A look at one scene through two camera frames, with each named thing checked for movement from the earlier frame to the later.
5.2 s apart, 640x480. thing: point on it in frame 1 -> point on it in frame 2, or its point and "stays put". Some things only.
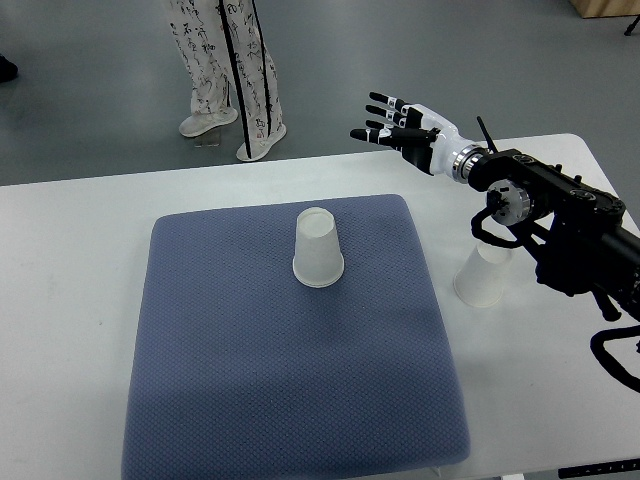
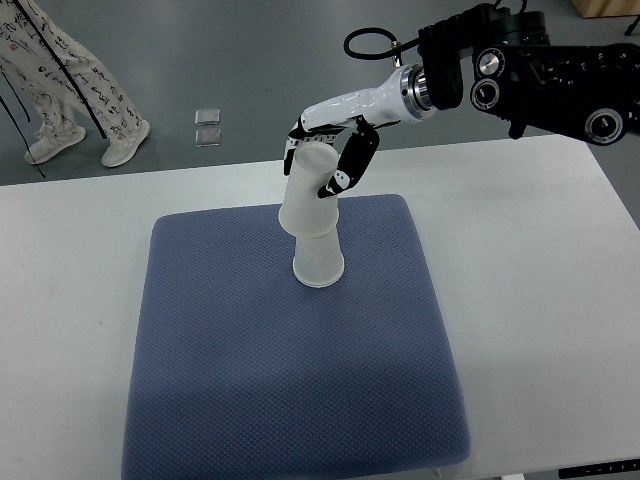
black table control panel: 616,467 stays put
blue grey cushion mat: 242,373 stays put
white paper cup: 479,280 -> 303,213
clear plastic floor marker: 210,138 stays put
